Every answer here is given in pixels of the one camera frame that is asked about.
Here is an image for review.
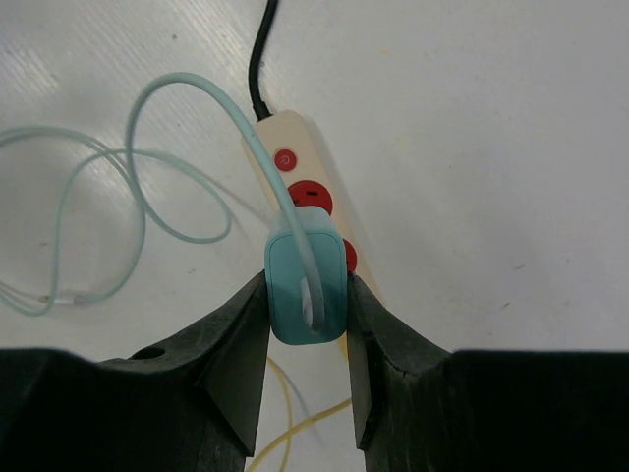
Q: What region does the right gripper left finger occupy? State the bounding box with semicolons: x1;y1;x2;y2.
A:
1;274;270;471

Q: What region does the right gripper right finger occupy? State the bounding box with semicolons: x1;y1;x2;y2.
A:
347;276;628;471

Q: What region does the teal charger with cable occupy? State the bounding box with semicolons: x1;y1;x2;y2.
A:
263;206;349;347

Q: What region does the beige red power strip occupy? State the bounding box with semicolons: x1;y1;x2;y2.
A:
254;110;383;301

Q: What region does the yellow charging cable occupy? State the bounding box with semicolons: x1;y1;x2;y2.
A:
245;343;355;472

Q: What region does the black power cord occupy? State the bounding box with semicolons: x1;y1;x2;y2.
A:
249;0;280;120

